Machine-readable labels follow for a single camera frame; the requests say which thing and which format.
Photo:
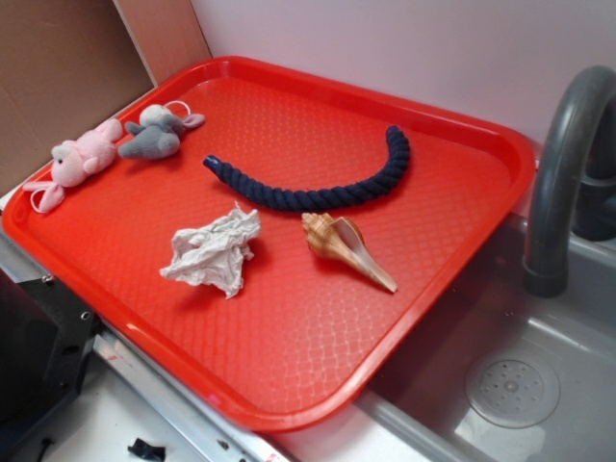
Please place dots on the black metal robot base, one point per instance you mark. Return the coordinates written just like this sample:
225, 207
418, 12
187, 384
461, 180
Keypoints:
46, 336

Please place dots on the crumpled white paper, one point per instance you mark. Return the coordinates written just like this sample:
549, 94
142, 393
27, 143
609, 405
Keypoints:
214, 255

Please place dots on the brown conch seashell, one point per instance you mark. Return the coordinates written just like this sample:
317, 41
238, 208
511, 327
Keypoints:
340, 239

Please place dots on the red plastic tray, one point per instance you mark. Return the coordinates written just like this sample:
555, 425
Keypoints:
304, 334

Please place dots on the grey plush elephant toy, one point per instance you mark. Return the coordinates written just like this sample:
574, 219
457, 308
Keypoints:
158, 133

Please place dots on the grey toy sink basin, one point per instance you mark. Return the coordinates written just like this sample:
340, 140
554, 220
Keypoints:
416, 409

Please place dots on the pink plush pig toy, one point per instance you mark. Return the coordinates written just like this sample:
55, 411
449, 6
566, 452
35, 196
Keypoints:
74, 162

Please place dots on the round sink drain cover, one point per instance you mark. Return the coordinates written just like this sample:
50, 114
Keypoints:
512, 388

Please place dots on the grey plastic faucet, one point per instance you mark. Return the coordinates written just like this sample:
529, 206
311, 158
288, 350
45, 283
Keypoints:
574, 191

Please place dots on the black tape scrap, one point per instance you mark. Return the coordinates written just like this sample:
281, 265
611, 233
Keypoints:
147, 452

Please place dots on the brown cardboard panel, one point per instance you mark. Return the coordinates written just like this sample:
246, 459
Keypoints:
67, 65

